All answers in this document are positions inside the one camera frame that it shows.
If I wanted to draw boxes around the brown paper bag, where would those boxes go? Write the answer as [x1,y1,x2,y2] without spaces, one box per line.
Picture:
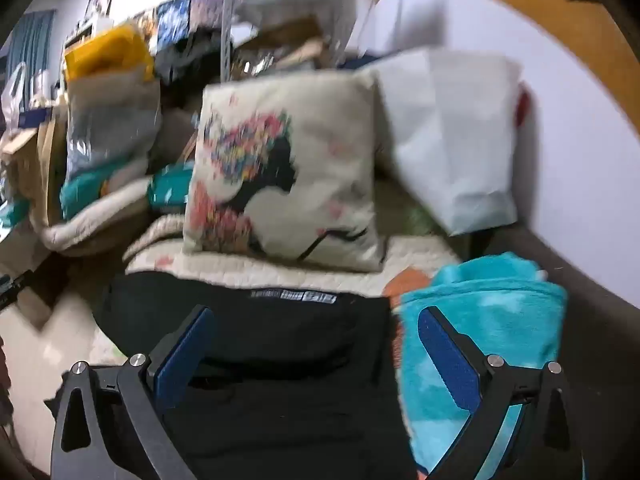
[30,105,68,226]

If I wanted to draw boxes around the black pants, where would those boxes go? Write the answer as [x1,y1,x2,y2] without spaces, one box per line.
[92,272,418,480]

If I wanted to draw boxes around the beige padded cushion bed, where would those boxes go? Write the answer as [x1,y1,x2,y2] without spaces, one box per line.
[37,177,156,258]

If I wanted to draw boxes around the teal tissue packet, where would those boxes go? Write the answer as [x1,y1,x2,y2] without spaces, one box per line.
[147,165,196,208]

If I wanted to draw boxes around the blue curtain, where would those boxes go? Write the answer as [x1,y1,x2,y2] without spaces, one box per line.
[7,10,56,78]

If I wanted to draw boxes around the pile of dark clothes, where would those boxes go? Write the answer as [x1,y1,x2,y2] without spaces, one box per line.
[155,30,226,86]

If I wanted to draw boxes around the heart patterned quilted bedspread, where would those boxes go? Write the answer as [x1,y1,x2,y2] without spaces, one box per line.
[90,212,461,366]

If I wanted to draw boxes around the green quilted sheet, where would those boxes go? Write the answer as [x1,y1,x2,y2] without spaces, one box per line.
[372,175,451,241]

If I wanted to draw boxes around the clear plastic bag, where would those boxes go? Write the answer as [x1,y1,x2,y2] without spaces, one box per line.
[65,67,163,181]

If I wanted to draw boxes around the teal fleece blanket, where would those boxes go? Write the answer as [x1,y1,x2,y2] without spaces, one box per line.
[385,252,571,480]

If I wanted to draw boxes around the white plastic bag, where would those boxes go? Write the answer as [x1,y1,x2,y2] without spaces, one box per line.
[0,62,26,126]

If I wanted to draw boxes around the yellow bag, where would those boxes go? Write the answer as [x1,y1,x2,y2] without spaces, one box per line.
[64,25,156,83]

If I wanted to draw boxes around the white pillow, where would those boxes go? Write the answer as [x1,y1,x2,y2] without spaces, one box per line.
[372,47,523,236]

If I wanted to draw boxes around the metal shelf rack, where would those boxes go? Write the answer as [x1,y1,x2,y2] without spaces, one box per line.
[220,0,381,81]

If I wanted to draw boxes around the teal cloth bundle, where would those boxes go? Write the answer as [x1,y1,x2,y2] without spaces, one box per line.
[60,162,151,221]

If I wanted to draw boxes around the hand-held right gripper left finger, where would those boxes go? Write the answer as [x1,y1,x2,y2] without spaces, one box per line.
[50,305,218,480]

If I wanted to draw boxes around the blue patterned wall poster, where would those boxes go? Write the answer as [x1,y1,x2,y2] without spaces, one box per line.
[156,0,193,41]

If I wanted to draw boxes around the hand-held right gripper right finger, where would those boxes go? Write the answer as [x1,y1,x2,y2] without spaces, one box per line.
[417,306,583,480]

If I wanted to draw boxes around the floral silhouette printed cushion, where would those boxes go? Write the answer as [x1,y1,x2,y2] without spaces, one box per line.
[182,72,388,273]

